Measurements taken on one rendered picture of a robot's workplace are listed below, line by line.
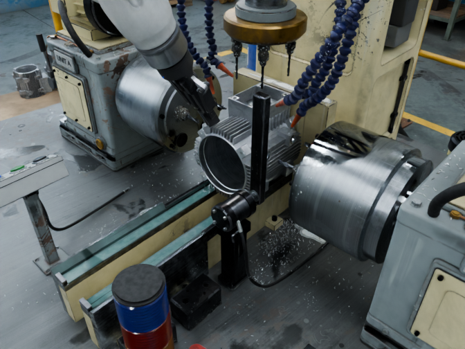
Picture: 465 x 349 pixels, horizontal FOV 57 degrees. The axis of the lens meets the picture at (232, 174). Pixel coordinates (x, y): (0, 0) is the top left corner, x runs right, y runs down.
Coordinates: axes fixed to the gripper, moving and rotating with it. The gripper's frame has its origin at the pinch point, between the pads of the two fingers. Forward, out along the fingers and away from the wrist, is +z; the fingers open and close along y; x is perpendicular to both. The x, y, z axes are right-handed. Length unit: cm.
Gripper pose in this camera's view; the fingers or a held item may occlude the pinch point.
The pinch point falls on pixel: (208, 115)
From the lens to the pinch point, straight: 102.6
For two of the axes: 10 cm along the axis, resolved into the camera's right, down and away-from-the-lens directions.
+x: -5.9, 7.8, -2.2
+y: -7.3, -4.0, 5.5
